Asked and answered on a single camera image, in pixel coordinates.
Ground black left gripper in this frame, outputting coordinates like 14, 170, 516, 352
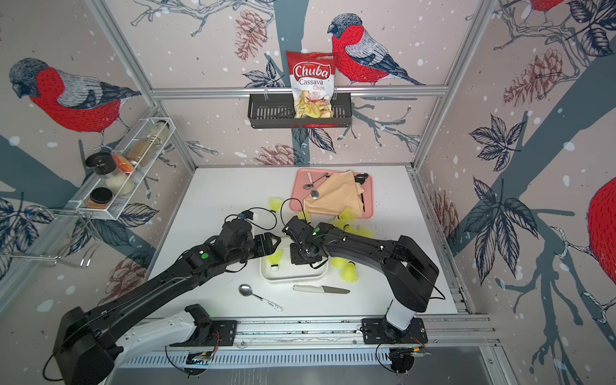
228, 230, 284, 266

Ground yellow shuttlecock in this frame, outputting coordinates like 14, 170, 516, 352
338, 207, 356, 222
340, 261, 358, 283
354, 226, 375, 238
330, 258, 349, 269
330, 219, 351, 231
267, 249, 284, 272
269, 197, 283, 213

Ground white plastic storage box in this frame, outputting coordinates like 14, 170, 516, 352
259, 237, 329, 284

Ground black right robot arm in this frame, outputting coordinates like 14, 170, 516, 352
282, 217, 440, 332

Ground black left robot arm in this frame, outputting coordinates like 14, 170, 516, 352
51, 219, 282, 384

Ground steel spoon on table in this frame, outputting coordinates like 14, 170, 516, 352
238, 283, 284, 313

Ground steel spoon on tray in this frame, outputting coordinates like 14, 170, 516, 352
303, 173, 330, 190
306, 171, 319, 200

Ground pink plastic tray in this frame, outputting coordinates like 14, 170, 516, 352
290, 168, 374, 219

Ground beige folded cloth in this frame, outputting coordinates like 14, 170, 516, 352
303, 171, 364, 218

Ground black scissors on tray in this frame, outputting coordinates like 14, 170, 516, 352
354, 173, 369, 184

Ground black lidded low jar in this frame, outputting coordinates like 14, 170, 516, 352
87, 187, 114, 210

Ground Chuba cassava chips bag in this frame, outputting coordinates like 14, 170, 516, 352
287, 51, 337, 119

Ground white handled knife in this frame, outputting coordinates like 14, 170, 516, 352
293, 285, 351, 295

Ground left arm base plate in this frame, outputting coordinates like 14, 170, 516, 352
172, 320, 238, 347

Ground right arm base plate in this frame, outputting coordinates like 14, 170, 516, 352
359, 318, 428, 345

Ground black wall basket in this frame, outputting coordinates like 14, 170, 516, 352
248, 93, 353, 129

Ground white wire wall shelf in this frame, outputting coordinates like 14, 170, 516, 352
68, 117, 176, 220

